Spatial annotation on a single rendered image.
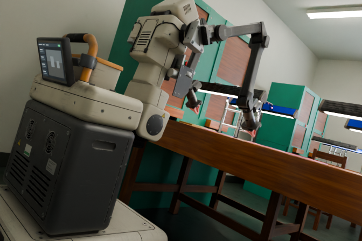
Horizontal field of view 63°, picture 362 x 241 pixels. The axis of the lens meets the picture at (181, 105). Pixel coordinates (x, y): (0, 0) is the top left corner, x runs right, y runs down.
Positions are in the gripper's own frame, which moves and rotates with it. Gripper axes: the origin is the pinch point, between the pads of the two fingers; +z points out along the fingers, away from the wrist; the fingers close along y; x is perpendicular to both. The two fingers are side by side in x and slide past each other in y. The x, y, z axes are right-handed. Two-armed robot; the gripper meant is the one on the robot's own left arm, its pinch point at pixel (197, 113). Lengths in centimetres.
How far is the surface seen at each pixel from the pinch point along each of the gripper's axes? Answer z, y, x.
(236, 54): 18, 43, -108
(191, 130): -3.9, -12.5, 19.7
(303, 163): -4, -81, 19
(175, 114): 16.2, 36.3, -8.2
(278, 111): 40, -23, -60
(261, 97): -2.3, -36.0, -23.8
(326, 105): -3, -75, -25
